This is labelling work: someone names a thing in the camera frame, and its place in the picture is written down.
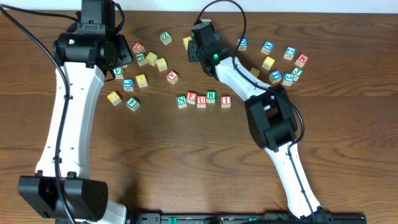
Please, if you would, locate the green j block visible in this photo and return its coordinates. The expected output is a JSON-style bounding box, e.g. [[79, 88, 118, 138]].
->
[[136, 52, 147, 66], [291, 67, 303, 82]]

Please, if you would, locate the blue X block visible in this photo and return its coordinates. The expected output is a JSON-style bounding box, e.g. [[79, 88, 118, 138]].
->
[[261, 40, 274, 55]]

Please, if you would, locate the red u block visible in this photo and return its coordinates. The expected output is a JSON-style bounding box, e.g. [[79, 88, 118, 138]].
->
[[197, 96, 207, 108], [132, 42, 145, 54]]

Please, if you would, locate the red A block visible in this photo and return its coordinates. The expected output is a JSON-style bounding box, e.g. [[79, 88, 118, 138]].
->
[[166, 70, 179, 85]]

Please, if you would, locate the blue L block left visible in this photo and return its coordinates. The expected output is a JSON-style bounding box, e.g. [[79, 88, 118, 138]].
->
[[123, 78, 134, 91]]

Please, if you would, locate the green Z block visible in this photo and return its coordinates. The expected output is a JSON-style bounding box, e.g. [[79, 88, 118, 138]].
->
[[160, 31, 172, 45]]

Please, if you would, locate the yellow O block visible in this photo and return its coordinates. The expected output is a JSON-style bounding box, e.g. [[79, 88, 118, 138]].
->
[[183, 36, 192, 50]]

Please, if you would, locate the green 4 block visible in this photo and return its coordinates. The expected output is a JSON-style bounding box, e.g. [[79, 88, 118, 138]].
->
[[126, 97, 140, 111]]

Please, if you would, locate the plain yellow block centre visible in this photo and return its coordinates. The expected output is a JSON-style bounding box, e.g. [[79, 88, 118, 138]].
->
[[250, 67, 260, 78]]

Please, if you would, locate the green R block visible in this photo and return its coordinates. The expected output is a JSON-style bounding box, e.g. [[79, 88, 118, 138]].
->
[[206, 91, 216, 103]]

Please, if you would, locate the red I block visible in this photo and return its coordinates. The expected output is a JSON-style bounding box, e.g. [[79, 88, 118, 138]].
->
[[221, 96, 231, 108]]

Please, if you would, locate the yellow block far left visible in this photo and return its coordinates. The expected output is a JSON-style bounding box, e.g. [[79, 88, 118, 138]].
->
[[107, 91, 122, 106]]

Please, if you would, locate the green N block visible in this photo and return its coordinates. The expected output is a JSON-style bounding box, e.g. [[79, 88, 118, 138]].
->
[[176, 95, 188, 109]]

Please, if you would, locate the blue T block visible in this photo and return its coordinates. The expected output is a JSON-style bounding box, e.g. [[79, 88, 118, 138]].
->
[[269, 70, 282, 84]]

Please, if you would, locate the yellow C block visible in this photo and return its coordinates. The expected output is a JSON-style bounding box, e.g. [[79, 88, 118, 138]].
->
[[146, 52, 158, 66]]

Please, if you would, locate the red M block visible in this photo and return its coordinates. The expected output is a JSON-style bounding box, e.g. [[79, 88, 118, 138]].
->
[[295, 54, 308, 68]]

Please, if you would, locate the blue 2 block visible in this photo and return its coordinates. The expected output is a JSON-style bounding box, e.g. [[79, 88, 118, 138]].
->
[[283, 46, 296, 60]]

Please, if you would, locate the blue 5 block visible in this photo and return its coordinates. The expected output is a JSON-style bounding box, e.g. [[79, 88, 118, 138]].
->
[[282, 73, 295, 86]]

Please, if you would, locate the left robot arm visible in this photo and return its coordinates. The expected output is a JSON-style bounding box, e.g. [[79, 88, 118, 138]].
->
[[18, 1, 133, 223]]

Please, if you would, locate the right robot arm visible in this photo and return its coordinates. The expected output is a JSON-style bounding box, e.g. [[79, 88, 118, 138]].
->
[[188, 19, 332, 223]]

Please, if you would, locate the green V block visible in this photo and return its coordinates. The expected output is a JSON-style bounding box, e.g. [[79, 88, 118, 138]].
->
[[113, 67, 124, 79]]

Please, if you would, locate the green J block left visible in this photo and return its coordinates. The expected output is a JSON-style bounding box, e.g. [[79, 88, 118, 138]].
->
[[136, 52, 147, 66]]

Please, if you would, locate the green J block right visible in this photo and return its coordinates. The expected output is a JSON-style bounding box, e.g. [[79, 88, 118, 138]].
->
[[291, 67, 303, 82]]

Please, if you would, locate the blue D block right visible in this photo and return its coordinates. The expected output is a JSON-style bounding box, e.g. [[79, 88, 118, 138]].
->
[[238, 38, 248, 51]]

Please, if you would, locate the yellow K block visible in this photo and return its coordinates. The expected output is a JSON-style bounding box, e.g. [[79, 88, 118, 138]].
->
[[136, 74, 148, 88]]

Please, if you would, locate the red E block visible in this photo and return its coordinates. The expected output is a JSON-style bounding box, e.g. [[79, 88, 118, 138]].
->
[[186, 91, 197, 105]]

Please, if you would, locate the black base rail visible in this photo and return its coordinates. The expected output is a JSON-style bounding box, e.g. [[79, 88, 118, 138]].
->
[[133, 212, 368, 224]]

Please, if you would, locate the yellow s block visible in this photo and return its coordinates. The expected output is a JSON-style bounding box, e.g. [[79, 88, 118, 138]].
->
[[155, 58, 167, 72], [262, 56, 275, 70]]

